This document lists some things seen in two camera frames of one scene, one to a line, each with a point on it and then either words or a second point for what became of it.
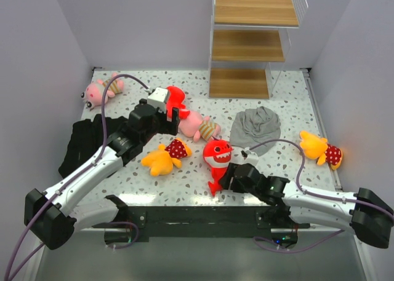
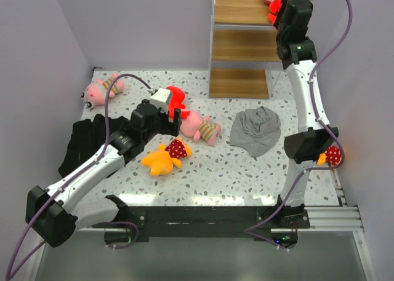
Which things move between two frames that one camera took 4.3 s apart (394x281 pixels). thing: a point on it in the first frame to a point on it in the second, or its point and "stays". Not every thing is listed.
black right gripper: (226, 179) to (282, 8)
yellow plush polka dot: (160, 162) stays
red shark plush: (175, 97) stays
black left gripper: (168, 127) stays
